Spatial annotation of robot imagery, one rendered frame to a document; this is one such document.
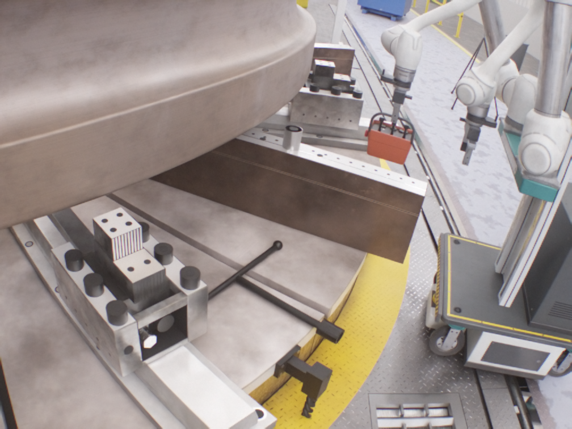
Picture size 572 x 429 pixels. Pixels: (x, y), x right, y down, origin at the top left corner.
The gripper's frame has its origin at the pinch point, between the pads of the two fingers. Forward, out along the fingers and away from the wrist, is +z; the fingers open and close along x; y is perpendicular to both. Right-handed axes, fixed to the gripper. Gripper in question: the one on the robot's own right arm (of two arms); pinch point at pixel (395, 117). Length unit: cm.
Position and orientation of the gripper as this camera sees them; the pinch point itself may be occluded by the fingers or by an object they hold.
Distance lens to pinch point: 206.2
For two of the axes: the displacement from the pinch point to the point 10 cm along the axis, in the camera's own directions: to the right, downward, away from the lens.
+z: -1.4, 8.4, 5.3
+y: 9.4, 2.8, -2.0
